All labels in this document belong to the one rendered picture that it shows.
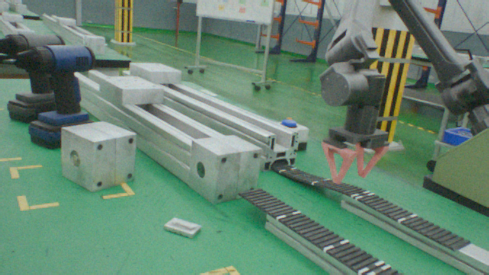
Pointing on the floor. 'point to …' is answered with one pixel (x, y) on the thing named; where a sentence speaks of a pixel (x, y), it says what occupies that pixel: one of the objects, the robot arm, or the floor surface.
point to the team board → (214, 9)
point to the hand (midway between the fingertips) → (350, 175)
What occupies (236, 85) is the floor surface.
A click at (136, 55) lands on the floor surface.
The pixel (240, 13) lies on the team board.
